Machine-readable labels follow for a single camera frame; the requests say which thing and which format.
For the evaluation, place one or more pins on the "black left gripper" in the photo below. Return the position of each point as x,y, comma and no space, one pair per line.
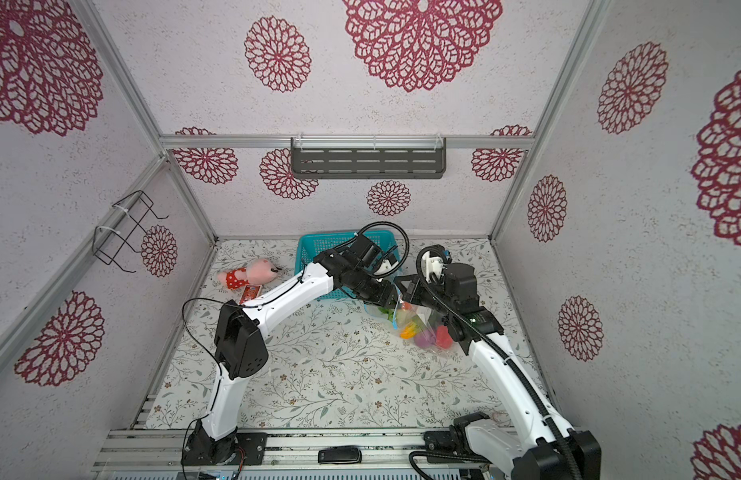
386,293

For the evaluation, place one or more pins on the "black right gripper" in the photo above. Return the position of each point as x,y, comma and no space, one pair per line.
413,294

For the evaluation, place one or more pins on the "green yellow cucumber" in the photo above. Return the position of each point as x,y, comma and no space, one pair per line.
408,330

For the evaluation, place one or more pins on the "clear zip top bag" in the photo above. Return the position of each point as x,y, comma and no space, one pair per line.
430,319

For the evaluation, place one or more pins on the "purple onion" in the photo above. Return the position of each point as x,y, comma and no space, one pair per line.
425,339

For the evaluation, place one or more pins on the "white radish with leaves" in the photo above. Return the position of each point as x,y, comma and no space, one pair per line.
382,312

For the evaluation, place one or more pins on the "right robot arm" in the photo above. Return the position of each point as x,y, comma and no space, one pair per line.
544,445

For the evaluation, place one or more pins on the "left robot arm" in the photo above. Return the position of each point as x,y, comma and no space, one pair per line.
241,352

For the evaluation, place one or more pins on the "teal plastic basket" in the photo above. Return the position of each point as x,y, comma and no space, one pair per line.
385,234

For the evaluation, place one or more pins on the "red card pack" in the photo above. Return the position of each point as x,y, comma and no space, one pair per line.
250,292

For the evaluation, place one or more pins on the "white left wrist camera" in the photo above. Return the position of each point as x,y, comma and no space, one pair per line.
387,262

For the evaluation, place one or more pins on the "grey wall shelf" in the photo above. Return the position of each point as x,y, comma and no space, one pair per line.
375,158

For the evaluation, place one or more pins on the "small black device on rail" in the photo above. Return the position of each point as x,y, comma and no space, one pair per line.
340,455

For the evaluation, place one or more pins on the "black wire wall rack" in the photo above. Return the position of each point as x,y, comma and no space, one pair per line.
108,240

